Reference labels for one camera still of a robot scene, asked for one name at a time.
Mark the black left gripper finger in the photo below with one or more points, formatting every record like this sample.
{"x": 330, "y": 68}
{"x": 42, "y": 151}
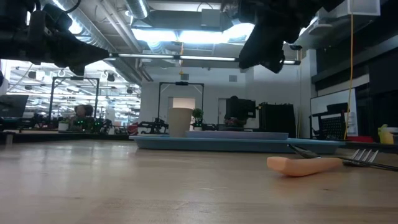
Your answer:
{"x": 99, "y": 53}

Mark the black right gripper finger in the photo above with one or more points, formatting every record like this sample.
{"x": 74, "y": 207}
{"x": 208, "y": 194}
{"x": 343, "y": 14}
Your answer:
{"x": 247, "y": 56}

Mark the beige paper cup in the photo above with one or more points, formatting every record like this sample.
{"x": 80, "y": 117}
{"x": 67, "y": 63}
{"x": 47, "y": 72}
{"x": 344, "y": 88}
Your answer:
{"x": 179, "y": 122}

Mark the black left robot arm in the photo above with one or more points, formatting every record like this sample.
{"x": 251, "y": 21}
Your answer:
{"x": 21, "y": 34}

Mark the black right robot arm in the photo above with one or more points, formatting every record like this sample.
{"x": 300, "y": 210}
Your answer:
{"x": 311, "y": 12}

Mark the background black robot arm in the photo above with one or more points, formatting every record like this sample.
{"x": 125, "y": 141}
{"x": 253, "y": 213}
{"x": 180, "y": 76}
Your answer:
{"x": 154, "y": 126}

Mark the blue plastic tray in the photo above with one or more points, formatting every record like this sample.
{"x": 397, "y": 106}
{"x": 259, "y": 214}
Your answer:
{"x": 217, "y": 144}

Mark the black monitor on stand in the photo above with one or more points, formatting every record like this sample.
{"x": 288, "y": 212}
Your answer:
{"x": 240, "y": 109}

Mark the person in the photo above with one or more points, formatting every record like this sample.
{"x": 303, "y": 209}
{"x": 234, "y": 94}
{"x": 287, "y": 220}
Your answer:
{"x": 83, "y": 112}

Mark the long ceiling light tube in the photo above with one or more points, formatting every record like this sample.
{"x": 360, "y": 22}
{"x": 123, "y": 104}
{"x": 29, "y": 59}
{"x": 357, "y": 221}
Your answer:
{"x": 177, "y": 57}

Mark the black cabinet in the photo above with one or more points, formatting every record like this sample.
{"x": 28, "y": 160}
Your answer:
{"x": 277, "y": 119}

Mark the plant in white pot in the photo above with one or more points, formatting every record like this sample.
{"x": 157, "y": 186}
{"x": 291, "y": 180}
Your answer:
{"x": 63, "y": 125}

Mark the small green potted plant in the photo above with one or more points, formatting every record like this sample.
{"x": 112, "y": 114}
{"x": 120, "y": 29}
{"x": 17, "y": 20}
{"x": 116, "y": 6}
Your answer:
{"x": 197, "y": 114}

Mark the black computer monitor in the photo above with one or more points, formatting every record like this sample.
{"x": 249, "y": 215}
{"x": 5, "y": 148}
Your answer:
{"x": 12, "y": 105}

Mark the white whiteboard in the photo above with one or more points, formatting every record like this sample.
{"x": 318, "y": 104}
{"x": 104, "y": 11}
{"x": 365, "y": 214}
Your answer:
{"x": 329, "y": 99}

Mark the black perforated cart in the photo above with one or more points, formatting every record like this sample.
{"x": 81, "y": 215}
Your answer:
{"x": 331, "y": 124}

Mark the red box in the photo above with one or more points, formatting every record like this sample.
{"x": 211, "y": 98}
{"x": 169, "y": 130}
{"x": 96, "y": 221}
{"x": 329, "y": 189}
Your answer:
{"x": 360, "y": 139}

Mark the yellow bottle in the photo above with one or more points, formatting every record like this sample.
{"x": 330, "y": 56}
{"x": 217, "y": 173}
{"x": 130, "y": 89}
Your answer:
{"x": 385, "y": 135}

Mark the black metal frame stand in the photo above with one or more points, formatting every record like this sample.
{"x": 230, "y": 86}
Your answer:
{"x": 74, "y": 78}
{"x": 181, "y": 83}

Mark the silver ventilation duct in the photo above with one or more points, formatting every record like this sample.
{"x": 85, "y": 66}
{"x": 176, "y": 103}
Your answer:
{"x": 136, "y": 7}

